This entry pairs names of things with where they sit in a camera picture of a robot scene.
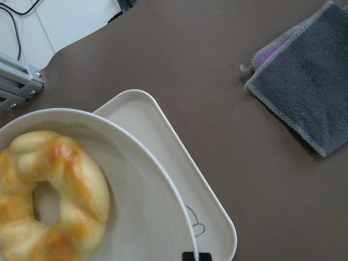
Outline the glazed twisted donut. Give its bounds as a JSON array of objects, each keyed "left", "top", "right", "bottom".
[{"left": 1, "top": 130, "right": 110, "bottom": 260}]

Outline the metal clamp bracket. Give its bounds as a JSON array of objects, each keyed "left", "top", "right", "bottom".
[{"left": 1, "top": 53, "right": 44, "bottom": 111}]

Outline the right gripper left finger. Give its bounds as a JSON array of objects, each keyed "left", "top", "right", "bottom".
[{"left": 182, "top": 252, "right": 195, "bottom": 261}]

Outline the white round plate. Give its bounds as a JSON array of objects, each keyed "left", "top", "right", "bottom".
[{"left": 1, "top": 108, "right": 198, "bottom": 260}]

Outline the grey folded cloth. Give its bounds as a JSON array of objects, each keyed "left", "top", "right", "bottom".
[{"left": 245, "top": 1, "right": 347, "bottom": 157}]

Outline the black cable on desk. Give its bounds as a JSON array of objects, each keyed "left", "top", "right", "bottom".
[{"left": 0, "top": 0, "right": 41, "bottom": 62}]

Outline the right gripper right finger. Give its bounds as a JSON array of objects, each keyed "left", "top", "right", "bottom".
[{"left": 198, "top": 252, "right": 212, "bottom": 261}]

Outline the cream rabbit tray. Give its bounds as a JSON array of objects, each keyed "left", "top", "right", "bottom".
[{"left": 94, "top": 89, "right": 237, "bottom": 260}]

